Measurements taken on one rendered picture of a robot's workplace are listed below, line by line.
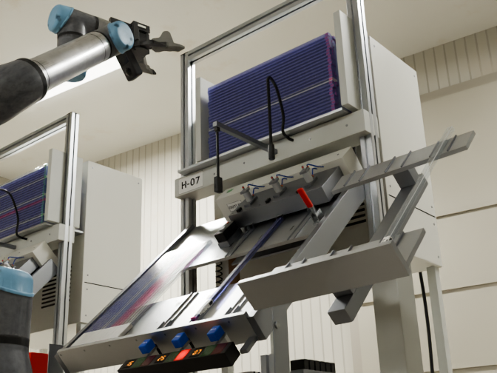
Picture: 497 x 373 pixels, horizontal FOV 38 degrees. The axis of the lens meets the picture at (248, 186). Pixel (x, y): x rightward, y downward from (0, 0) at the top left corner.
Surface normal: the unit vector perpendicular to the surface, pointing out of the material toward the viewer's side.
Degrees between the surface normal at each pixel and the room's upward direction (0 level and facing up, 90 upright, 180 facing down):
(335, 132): 90
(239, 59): 180
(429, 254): 90
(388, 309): 90
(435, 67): 90
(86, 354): 133
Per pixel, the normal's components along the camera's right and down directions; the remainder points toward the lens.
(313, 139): -0.65, -0.26
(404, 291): 0.72, -0.27
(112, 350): -0.45, 0.45
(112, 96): 0.04, 0.93
